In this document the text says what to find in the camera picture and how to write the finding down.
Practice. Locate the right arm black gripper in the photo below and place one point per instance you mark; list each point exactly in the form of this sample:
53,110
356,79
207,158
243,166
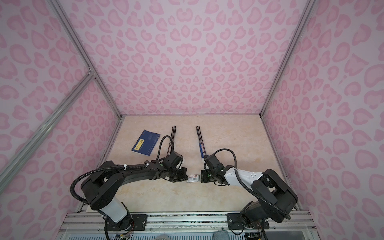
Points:
203,178

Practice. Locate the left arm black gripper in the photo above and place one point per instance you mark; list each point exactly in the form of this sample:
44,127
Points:
184,176

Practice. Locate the red white staple box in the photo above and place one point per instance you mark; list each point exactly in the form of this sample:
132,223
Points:
193,178

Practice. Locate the blue long stapler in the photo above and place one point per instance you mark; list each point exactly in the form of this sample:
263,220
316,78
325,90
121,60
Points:
201,142

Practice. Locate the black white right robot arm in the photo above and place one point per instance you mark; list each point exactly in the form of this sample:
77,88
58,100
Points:
275,199

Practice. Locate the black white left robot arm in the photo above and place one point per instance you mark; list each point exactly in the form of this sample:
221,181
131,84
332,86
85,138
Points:
98,188

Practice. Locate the dark blue booklet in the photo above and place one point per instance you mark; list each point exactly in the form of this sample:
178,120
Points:
146,143

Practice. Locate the grey cloth pad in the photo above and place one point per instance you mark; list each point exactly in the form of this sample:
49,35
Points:
221,235

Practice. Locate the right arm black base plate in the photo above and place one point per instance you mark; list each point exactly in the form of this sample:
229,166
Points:
241,221

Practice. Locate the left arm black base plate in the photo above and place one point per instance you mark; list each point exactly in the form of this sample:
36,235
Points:
135,222

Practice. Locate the aluminium front rail frame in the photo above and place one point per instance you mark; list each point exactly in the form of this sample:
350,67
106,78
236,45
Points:
187,226

